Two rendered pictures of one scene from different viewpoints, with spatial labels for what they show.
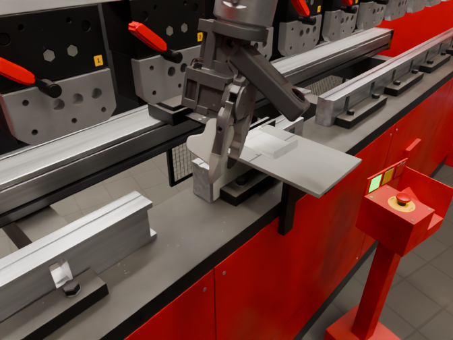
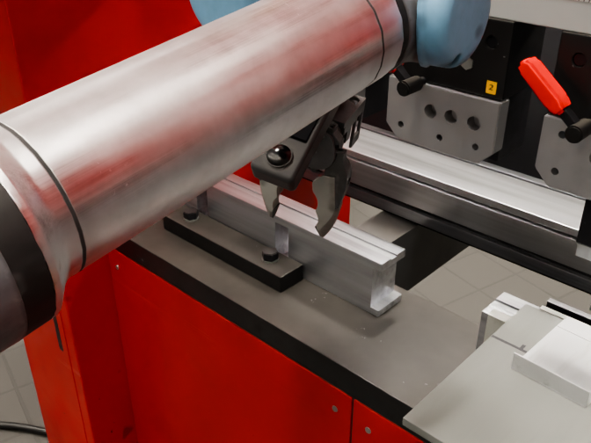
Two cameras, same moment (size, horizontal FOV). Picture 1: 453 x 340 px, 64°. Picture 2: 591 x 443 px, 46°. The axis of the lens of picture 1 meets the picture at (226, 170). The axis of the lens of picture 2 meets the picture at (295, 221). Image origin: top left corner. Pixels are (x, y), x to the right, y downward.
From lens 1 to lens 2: 0.83 m
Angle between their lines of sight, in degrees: 75
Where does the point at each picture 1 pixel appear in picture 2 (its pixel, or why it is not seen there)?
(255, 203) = not seen: hidden behind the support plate
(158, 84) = (407, 116)
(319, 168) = (499, 432)
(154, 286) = (291, 323)
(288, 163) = (504, 386)
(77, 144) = (492, 186)
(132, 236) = (349, 280)
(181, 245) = (363, 341)
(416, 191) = not seen: outside the picture
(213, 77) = not seen: hidden behind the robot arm
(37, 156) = (450, 168)
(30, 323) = (234, 244)
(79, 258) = (297, 243)
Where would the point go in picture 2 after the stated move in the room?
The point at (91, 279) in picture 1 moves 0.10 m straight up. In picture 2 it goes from (285, 267) to (284, 212)
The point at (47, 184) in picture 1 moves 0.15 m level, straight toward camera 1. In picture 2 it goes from (421, 198) to (352, 219)
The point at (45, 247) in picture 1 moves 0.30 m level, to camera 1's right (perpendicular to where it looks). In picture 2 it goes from (295, 212) to (295, 325)
